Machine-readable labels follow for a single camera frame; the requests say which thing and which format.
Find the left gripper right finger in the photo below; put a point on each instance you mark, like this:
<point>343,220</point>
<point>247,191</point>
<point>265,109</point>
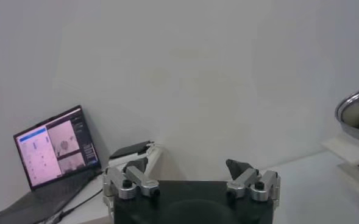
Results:
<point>252,184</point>

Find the flat white box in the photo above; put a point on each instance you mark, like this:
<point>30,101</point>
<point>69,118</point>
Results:
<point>118,162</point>

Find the perforated stainless steel steamer basket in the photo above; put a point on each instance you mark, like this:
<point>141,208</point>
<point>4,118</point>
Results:
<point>353,134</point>

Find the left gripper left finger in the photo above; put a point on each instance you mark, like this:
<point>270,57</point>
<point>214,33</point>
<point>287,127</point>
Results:
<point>130,182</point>

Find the white steamed baozi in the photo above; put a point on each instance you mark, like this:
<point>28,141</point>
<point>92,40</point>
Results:
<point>354,115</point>

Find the white side table with laptop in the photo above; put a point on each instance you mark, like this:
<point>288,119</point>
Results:
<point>90,214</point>

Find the black laptop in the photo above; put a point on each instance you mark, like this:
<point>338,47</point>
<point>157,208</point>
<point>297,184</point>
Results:
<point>51,152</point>

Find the black smartphone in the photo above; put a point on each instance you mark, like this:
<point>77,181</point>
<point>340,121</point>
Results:
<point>130,149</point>

